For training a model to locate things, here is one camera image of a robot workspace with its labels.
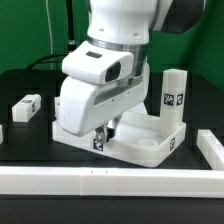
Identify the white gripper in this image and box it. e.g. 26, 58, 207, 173
58, 41, 149, 144

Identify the white desk tabletop tray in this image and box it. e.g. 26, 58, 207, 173
52, 100, 186, 167

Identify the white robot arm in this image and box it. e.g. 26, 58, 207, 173
58, 0, 206, 143

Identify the white block at left edge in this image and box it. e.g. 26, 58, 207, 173
0, 125, 3, 145

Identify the white front fence rail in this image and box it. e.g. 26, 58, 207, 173
0, 166, 224, 198

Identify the white fence rail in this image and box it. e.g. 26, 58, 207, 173
196, 129, 224, 171
0, 166, 224, 198

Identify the black cable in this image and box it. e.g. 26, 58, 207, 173
25, 0, 78, 70

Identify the white right fence rail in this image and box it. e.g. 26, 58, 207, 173
196, 129, 224, 171

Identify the thin white cable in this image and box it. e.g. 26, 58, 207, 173
45, 0, 54, 71

